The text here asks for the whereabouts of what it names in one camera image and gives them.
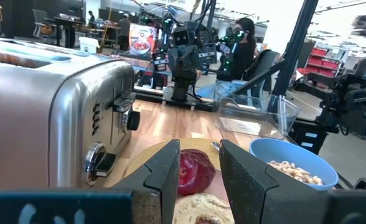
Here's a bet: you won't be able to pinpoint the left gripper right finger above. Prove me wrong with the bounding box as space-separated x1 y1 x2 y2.
219 139 330 224

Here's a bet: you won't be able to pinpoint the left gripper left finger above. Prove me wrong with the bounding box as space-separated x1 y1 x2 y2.
113 139 182 224

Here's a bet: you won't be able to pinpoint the bagel half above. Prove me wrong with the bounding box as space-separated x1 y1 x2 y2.
172 192 236 224

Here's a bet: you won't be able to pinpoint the cereal rings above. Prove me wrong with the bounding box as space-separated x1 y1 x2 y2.
268 160 324 186

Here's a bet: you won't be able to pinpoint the pink plate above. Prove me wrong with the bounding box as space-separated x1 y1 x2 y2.
207 169 231 203

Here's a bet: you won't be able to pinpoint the cereal box with bowl picture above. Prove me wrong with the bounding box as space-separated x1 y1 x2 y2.
129 23 156 57

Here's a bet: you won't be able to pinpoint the round woven straw placemat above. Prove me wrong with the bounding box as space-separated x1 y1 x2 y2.
123 138 223 179

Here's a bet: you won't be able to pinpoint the blue bowl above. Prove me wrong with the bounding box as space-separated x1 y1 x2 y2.
248 138 339 191

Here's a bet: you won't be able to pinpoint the clear plastic bin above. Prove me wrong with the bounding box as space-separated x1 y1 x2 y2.
213 79 301 140

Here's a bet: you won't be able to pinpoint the black office chair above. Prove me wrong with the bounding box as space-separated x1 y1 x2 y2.
243 49 281 91

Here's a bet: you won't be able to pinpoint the white bucket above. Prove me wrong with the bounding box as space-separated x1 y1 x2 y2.
78 36 101 54

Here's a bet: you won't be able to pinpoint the red storage bins shelf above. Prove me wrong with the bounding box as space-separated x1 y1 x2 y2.
306 46 343 78

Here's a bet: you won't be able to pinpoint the silver four-slot toaster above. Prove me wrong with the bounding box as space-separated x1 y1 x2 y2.
0 36 141 197

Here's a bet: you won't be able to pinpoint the grey office chair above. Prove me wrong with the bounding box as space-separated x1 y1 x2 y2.
32 9 58 40

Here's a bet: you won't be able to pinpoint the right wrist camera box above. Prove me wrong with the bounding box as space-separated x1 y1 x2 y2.
172 27 190 47

